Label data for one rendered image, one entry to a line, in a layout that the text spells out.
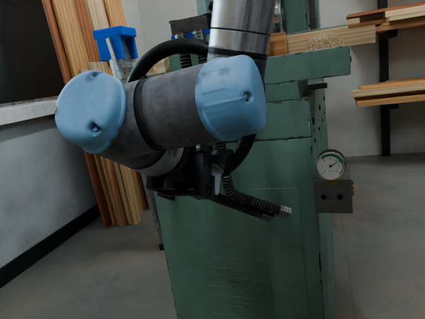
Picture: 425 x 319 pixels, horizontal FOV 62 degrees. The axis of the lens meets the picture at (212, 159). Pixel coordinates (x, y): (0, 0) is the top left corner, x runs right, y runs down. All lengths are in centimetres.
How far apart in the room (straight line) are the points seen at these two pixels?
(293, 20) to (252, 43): 72
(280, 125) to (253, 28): 44
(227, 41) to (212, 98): 14
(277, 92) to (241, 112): 53
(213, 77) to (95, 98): 11
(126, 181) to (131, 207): 18
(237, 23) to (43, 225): 202
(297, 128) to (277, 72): 13
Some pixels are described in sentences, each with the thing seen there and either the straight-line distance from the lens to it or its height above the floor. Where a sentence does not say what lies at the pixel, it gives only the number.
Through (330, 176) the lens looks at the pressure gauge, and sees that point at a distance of 80.
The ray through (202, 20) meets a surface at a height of 99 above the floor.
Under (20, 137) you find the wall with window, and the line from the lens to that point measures 222.
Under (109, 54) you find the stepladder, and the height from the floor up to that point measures 104.
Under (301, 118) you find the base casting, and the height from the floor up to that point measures 76.
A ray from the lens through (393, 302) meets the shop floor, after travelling 153.
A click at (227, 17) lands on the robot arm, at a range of 44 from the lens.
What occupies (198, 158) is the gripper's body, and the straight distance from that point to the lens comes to 51.
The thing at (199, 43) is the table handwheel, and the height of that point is 94.
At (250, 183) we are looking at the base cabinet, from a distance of 90.
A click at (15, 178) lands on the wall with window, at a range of 217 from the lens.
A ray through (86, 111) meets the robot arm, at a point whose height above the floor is 87.
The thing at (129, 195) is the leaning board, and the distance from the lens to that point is 234.
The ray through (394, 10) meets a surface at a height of 112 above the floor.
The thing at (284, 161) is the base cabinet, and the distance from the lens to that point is 86.
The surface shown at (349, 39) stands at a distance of 98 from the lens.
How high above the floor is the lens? 88
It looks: 14 degrees down
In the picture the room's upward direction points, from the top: 8 degrees counter-clockwise
